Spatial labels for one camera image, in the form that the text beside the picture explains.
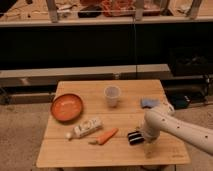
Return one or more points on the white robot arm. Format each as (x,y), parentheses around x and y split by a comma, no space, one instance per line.
(160,118)

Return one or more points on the wooden table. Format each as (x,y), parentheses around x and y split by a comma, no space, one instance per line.
(57,152)

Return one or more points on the white tube bottle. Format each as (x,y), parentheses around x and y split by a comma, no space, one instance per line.
(85,128)

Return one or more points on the blue sponge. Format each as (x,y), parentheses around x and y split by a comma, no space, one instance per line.
(149,103)

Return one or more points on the orange bowl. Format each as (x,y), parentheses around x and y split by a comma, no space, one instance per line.
(66,107)

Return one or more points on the orange carrot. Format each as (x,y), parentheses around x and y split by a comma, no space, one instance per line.
(103,138)

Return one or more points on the long wooden bench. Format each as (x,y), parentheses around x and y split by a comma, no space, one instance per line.
(51,76)

